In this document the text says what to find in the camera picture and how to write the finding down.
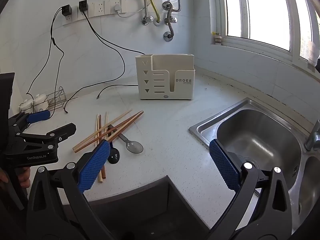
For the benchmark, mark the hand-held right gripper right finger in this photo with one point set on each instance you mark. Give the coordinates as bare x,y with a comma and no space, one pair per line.
225,167

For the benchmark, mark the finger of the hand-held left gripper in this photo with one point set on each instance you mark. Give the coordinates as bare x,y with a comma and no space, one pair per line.
37,116
62,130

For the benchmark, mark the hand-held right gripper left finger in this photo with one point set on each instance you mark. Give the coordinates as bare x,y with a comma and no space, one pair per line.
95,163

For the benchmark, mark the black spoon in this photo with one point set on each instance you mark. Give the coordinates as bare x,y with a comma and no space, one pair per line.
114,156

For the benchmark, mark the grey translucent spoon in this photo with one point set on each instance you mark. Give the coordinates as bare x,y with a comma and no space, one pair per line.
134,147

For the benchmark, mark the cream plastic utensil holder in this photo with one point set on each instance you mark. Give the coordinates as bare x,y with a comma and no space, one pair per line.
160,65

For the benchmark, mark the person's left hand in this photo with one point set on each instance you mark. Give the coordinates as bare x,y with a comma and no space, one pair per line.
23,177

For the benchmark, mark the small white bottle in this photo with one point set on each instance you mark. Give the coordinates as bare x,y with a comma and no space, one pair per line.
26,105
40,100

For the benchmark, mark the stainless steel sink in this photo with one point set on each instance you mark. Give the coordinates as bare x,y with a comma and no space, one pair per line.
262,140

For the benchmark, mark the chrome faucet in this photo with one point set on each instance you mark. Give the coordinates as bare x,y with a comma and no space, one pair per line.
311,142

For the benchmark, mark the black power adapter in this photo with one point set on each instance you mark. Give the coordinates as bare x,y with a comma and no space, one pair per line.
66,10
83,5

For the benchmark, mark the small bottle on windowsill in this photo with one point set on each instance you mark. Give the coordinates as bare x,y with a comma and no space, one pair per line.
218,39

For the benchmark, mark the chrome angle valve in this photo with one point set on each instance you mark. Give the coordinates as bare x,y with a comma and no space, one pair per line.
171,20
147,20

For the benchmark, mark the white framed window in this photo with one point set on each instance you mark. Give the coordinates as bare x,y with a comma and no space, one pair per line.
265,10

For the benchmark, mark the white wall socket row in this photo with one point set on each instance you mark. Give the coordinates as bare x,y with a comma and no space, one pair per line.
100,8

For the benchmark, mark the white wall flange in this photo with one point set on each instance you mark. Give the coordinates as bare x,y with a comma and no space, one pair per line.
157,23

